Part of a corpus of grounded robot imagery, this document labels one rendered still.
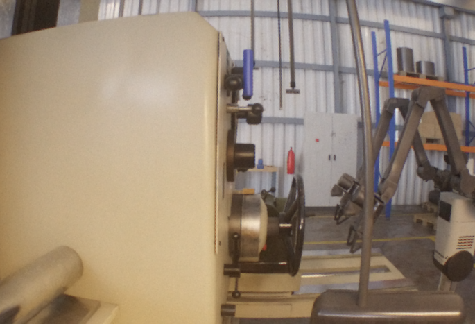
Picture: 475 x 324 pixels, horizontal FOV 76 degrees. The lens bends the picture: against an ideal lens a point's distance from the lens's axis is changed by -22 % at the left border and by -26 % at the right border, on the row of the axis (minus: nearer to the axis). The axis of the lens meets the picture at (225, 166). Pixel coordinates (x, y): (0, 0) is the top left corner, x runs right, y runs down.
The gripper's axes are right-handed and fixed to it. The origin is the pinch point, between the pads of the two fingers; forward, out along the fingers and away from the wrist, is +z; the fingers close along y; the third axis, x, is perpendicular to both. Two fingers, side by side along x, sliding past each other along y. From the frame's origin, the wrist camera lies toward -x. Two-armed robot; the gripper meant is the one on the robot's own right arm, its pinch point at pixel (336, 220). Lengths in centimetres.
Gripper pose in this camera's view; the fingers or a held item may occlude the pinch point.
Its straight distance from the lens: 183.2
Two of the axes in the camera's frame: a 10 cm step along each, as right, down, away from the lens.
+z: -5.1, 8.5, 1.5
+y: -1.6, 0.8, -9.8
